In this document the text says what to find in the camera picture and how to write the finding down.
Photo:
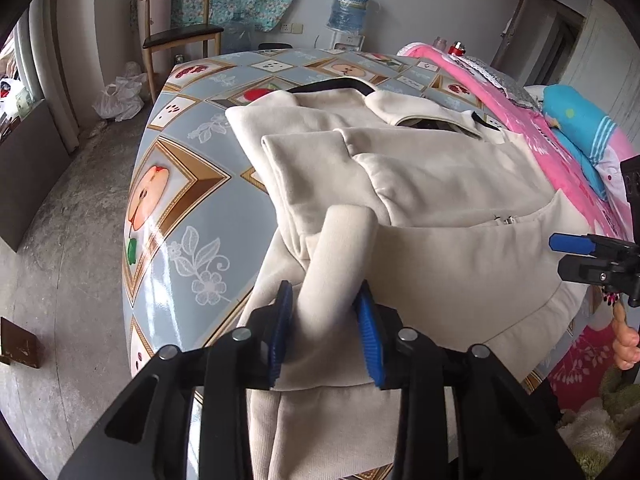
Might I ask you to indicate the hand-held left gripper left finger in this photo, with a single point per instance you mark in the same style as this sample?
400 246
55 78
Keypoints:
280 327

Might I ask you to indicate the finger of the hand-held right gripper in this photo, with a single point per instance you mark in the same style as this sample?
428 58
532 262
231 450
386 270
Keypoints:
570 243
590 270

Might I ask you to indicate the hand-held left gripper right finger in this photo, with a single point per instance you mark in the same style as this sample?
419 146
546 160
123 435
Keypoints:
371 337

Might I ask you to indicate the cream zip-up jacket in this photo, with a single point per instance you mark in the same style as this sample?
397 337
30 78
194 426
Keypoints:
450 200

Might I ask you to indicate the person's right hand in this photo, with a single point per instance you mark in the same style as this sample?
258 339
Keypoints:
627 347

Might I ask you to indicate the pink printed blanket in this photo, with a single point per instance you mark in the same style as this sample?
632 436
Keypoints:
565 170

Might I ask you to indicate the blue pillow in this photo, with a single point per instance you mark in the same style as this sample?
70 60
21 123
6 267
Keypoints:
580 130

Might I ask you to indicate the green and white fuzzy cloth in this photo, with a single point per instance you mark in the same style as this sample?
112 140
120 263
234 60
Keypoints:
610 425

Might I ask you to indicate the grey lace cloth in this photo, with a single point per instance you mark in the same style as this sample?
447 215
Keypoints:
500 77

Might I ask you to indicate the fruit print tablecloth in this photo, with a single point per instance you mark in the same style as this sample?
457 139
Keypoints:
200 170

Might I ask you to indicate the red lighter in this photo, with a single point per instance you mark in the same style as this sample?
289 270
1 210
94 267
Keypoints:
456 49

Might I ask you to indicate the small clear bottle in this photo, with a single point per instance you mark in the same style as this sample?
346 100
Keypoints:
439 43

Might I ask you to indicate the brown wooden block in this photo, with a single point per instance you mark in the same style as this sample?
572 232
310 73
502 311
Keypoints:
19 342

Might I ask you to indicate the white plastic bag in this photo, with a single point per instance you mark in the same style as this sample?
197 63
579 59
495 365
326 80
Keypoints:
120 97

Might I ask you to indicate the dark panel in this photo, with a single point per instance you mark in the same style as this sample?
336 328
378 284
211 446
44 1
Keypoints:
35 175

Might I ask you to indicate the white water dispenser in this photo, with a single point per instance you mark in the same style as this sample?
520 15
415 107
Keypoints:
347 41

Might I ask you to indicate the empty clear water jug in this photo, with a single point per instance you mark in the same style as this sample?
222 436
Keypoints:
239 35

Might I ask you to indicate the wooden chair with dark seat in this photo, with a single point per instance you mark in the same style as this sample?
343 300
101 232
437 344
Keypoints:
180 35

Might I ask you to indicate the blue water dispenser bottle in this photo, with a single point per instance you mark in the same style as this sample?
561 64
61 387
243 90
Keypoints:
350 7

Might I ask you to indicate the pale pink cylinder appliance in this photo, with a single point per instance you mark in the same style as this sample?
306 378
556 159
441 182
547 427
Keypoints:
157 10

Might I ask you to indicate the wall socket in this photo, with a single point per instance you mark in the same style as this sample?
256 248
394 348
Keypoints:
292 28

